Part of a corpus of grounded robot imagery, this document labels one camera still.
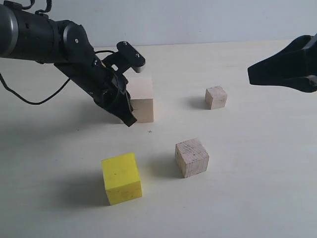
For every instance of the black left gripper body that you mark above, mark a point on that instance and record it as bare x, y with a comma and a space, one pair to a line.
107, 83

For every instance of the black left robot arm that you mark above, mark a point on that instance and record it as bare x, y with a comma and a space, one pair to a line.
65, 44

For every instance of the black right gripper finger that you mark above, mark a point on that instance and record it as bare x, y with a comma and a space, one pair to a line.
304, 84
277, 69

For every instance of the medium grainy wooden cube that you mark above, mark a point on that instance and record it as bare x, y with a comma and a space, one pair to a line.
191, 157

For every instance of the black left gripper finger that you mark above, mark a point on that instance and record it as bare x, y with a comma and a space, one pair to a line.
122, 109

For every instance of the small pale wooden cube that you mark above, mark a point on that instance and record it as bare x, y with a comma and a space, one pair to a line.
215, 97

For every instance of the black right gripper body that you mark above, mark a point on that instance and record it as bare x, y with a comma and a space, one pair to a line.
310, 53

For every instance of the yellow cube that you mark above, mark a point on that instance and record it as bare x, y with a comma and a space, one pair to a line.
121, 178

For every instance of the large pale wooden cube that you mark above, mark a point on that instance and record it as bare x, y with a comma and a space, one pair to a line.
142, 98

